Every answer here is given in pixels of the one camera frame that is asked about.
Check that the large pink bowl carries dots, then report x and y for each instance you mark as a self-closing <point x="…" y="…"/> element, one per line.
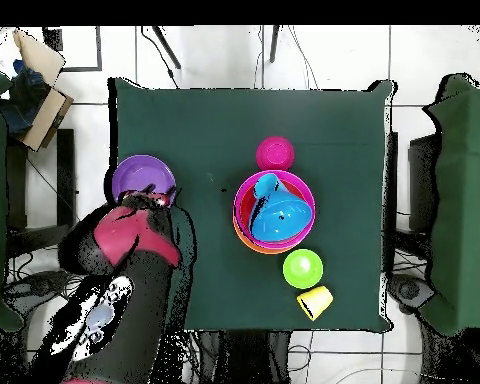
<point x="240" y="196"/>

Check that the blue cup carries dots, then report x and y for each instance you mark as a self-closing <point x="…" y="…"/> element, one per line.
<point x="266" y="184"/>

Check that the large orange bowl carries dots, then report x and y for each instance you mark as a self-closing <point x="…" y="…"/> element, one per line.
<point x="260" y="250"/>

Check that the medium blue bowl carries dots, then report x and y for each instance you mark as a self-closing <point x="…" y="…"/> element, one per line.
<point x="284" y="216"/>

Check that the small crimson bowl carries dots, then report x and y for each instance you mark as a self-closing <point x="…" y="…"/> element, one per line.
<point x="275" y="153"/>

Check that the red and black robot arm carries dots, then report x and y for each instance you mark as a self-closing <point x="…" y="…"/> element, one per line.
<point x="136" y="240"/>

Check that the small green bowl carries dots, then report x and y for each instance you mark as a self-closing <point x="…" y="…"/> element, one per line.
<point x="302" y="268"/>

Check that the dark green tablecloth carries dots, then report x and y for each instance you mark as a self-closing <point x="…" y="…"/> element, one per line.
<point x="240" y="120"/>

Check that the purple bowl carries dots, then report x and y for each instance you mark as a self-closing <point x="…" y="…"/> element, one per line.
<point x="144" y="172"/>

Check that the yellow cup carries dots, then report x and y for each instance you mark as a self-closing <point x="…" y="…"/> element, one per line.
<point x="318" y="300"/>

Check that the black tripod leg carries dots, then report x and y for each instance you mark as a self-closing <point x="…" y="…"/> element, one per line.
<point x="166" y="46"/>
<point x="274" y="44"/>

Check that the black stool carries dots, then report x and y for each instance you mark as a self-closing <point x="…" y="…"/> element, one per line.
<point x="66" y="180"/>

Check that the cardboard box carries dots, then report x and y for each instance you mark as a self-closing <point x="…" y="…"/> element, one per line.
<point x="44" y="116"/>

